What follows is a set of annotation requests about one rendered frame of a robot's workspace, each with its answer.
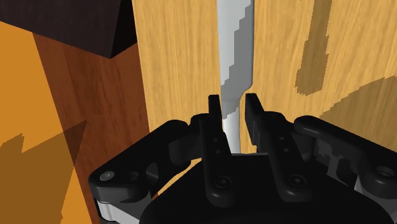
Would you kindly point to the light wooden table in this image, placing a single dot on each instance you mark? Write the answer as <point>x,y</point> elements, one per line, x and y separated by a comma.
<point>180,62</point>

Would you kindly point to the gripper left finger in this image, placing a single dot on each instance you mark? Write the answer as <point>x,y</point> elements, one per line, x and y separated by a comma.
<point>214,167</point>

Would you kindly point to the silver table knife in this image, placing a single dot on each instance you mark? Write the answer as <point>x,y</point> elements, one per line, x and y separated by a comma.
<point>235,31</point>

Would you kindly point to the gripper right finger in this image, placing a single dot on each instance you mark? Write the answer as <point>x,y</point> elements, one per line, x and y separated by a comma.
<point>279,155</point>

